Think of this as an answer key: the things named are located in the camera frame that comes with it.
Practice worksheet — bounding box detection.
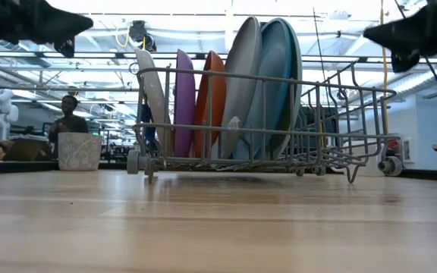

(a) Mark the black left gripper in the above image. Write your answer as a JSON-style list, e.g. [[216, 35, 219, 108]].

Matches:
[[0, 0, 95, 58]]

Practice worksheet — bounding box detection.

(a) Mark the beige speckled plate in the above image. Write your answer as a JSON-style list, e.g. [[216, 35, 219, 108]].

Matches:
[[134, 48, 174, 157]]

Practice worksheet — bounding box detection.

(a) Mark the pale green plate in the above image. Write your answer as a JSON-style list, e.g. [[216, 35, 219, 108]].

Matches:
[[269, 17, 303, 161]]

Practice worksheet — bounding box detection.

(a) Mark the grey wire dish rack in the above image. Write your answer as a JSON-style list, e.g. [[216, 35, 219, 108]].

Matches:
[[126, 61, 404, 185]]

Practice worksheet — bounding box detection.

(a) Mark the blue plate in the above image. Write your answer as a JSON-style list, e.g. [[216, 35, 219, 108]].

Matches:
[[232, 17, 294, 161]]

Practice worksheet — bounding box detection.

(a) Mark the purple plate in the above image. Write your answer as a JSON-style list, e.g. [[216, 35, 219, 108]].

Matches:
[[172, 48, 197, 158]]

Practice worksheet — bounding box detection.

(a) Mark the orange plate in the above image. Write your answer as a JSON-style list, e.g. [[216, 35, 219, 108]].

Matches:
[[193, 49, 228, 158]]

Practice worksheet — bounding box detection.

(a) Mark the grey plate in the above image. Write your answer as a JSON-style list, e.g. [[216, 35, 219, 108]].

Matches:
[[219, 15, 263, 160]]

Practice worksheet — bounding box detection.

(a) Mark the white robot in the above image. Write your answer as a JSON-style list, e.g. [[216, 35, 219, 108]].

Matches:
[[0, 88, 20, 142]]

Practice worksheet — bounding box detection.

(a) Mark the white speckled container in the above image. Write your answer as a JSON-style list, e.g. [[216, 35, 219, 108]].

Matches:
[[57, 132, 103, 171]]

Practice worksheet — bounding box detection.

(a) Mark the yellow cable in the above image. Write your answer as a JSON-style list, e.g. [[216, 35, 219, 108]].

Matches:
[[379, 0, 391, 149]]

